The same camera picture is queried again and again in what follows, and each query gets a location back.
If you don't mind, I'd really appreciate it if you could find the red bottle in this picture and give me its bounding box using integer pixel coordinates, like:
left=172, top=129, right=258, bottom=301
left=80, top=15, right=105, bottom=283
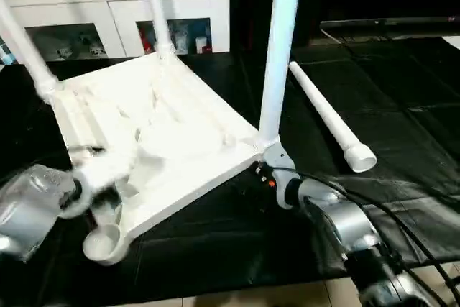
left=143, top=30, right=156, bottom=55

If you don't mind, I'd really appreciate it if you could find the teal plastic object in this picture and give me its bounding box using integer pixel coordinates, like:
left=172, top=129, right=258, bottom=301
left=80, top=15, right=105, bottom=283
left=0, top=34, right=16, bottom=65

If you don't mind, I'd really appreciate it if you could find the white glass-door cabinet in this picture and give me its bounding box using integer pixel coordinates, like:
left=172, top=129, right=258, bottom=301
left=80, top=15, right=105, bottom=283
left=0, top=0, right=231, bottom=61

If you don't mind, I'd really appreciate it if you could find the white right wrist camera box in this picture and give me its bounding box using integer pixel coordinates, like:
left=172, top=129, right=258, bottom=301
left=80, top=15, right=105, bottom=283
left=260, top=142, right=296, bottom=178

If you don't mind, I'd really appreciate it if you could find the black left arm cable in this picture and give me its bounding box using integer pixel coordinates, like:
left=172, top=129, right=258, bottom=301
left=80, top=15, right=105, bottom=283
left=68, top=145, right=109, bottom=158

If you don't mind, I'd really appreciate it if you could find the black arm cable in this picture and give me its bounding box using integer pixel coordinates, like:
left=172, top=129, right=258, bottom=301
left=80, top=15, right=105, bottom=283
left=273, top=167, right=460, bottom=302
left=68, top=145, right=109, bottom=158

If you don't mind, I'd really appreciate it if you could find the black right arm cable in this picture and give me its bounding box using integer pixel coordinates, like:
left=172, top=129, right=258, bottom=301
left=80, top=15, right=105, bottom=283
left=273, top=167, right=460, bottom=302

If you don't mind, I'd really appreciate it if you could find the dark metal rail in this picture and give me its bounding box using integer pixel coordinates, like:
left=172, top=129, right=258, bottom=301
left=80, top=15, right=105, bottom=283
left=320, top=16, right=460, bottom=32

